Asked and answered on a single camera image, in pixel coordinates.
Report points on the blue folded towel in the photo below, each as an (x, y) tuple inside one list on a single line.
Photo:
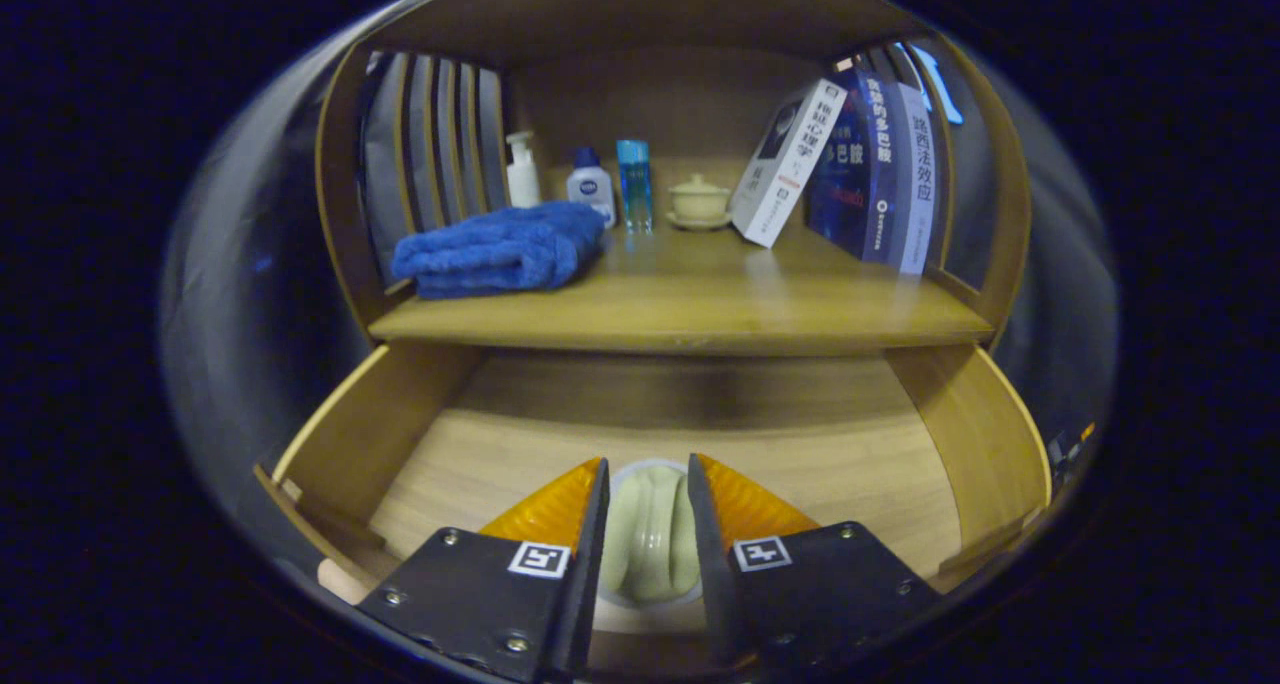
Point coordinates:
[(490, 254)]

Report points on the white book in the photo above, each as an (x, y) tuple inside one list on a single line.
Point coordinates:
[(790, 164)]

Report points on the wooden drawer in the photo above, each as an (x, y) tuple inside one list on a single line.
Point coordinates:
[(850, 484)]

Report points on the black backdrop cloth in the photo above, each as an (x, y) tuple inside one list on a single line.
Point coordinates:
[(260, 264)]

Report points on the pale green scrub brush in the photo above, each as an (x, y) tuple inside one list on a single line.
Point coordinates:
[(650, 534)]

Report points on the wooden countertop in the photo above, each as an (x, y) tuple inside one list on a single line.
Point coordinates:
[(700, 304)]

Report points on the white bottle blue cap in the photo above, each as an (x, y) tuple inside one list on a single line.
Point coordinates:
[(592, 189)]

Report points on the orange black tool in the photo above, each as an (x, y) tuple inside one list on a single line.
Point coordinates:
[(1075, 444)]

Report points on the wooden cabinet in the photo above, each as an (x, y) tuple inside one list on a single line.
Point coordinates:
[(680, 94)]

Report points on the light blue book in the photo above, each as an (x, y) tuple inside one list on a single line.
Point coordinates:
[(920, 184)]

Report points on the blue transparent bottle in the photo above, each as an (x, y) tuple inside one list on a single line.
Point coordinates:
[(634, 184)]

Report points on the beige lidded teacup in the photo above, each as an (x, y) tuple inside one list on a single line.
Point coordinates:
[(699, 202)]

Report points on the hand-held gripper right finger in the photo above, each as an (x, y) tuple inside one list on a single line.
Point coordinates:
[(712, 584)]

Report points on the dark blue book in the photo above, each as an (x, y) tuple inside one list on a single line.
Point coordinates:
[(860, 174)]

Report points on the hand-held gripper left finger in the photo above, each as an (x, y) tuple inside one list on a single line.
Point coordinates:
[(588, 584)]

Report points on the white pump bottle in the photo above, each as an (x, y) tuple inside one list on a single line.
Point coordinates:
[(523, 179)]

